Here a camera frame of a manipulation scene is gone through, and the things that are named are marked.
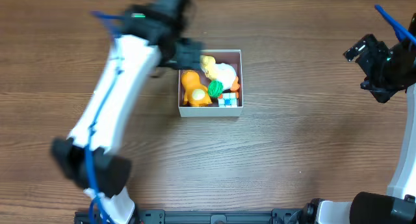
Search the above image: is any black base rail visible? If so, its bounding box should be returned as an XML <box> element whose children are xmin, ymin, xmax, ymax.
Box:
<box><xmin>73</xmin><ymin>208</ymin><xmax>319</xmax><ymax>224</ymax></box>

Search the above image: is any green round plastic cap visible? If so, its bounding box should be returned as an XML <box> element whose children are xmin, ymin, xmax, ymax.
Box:
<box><xmin>208</xmin><ymin>80</ymin><xmax>224</xmax><ymax>98</ymax></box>

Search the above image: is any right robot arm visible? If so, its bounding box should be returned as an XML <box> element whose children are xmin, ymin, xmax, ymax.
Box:
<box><xmin>298</xmin><ymin>5</ymin><xmax>415</xmax><ymax>224</ymax></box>

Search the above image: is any left blue cable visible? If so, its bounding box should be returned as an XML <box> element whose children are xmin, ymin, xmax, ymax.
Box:
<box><xmin>84</xmin><ymin>10</ymin><xmax>126</xmax><ymax>224</ymax></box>

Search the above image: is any white open cardboard box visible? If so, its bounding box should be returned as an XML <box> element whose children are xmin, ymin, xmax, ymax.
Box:
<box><xmin>177</xmin><ymin>49</ymin><xmax>244</xmax><ymax>117</ymax></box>

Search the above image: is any orange plastic duck toy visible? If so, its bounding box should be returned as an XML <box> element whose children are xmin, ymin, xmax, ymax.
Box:
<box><xmin>181</xmin><ymin>70</ymin><xmax>213</xmax><ymax>107</ymax></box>

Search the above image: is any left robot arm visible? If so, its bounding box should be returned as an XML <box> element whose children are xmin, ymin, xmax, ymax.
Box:
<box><xmin>51</xmin><ymin>0</ymin><xmax>203</xmax><ymax>223</ymax></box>

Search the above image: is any white plush duck toy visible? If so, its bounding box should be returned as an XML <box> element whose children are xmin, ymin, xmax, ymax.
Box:
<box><xmin>200</xmin><ymin>55</ymin><xmax>241</xmax><ymax>92</ymax></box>

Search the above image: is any colourful puzzle cube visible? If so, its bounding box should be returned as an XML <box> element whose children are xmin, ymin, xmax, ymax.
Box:
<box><xmin>217</xmin><ymin>92</ymin><xmax>239</xmax><ymax>108</ymax></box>

